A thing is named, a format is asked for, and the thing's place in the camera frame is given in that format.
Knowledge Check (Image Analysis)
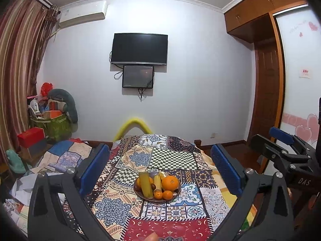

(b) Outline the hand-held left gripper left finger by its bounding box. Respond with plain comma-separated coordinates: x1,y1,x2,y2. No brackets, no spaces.
27,143,118,241

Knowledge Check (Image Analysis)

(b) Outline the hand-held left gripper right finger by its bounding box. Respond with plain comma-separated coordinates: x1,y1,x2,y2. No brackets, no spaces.
208,143,294,241

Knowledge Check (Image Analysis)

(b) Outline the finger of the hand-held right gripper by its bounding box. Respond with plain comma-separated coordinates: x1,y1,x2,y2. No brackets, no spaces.
251,134,313,167
269,127,315,156

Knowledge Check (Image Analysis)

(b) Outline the long yellow banana piece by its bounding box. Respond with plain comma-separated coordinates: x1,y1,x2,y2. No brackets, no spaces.
139,171,153,198

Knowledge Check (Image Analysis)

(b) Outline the brown round plate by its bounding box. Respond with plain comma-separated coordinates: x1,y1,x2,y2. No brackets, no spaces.
134,171,182,202

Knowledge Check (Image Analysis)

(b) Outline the large orange with stem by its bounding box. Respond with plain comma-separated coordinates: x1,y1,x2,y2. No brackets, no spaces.
161,176,180,191

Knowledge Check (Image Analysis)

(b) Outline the blue patchwork quilt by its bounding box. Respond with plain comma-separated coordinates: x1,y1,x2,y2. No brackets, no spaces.
35,140,94,174

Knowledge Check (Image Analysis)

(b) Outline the yellow foam chair back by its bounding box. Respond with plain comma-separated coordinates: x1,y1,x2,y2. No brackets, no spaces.
113,117,153,141

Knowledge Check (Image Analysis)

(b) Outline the green bag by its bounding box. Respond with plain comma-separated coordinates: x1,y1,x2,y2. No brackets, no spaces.
30,113,74,143

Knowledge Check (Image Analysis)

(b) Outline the orange box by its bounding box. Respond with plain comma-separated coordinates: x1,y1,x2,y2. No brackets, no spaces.
44,110,63,119

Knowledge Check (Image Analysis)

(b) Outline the red box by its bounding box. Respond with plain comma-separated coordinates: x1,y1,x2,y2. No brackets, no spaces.
17,127,46,148

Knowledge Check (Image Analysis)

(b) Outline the patterned patchwork tablecloth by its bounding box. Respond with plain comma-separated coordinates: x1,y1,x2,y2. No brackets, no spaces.
63,134,259,241

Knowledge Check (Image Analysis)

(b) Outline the white crumpled paper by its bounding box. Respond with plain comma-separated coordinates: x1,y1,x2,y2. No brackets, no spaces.
10,173,39,207

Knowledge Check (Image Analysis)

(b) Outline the white wardrobe door with hearts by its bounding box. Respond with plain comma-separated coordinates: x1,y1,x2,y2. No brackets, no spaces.
273,5,321,156

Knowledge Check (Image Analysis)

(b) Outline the teal soft toy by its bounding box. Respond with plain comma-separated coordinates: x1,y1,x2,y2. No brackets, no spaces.
6,149,26,174

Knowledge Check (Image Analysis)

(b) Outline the red plastic bag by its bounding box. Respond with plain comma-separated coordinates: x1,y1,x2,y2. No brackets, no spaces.
41,82,54,97

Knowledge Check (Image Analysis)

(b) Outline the small black monitor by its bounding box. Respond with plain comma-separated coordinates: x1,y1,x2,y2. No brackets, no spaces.
122,65,154,89

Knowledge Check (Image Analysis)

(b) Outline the striped brown curtain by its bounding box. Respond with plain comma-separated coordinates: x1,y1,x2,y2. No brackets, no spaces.
0,0,60,161

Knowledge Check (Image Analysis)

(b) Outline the wooden overhead cabinet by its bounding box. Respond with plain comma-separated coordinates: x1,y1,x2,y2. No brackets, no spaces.
224,0,309,43

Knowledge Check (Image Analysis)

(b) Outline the white air conditioner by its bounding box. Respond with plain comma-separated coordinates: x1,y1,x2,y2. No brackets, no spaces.
59,1,108,29

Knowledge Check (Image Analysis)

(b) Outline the black wall television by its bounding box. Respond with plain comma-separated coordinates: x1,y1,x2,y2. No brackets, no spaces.
111,33,168,66

